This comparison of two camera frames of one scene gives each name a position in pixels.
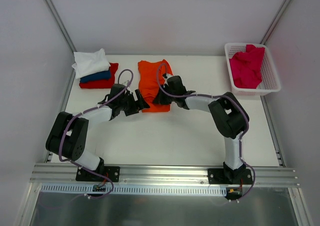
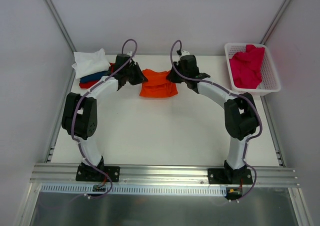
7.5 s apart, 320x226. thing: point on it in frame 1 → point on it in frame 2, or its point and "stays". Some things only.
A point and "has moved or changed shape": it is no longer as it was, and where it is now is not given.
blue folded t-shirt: (104, 75) stays
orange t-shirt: (151, 78) has moved or changed shape
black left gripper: (136, 102) → (135, 73)
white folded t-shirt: (86, 63) stays
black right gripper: (163, 95) → (178, 72)
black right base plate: (218, 176) stays
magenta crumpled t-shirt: (246, 67) stays
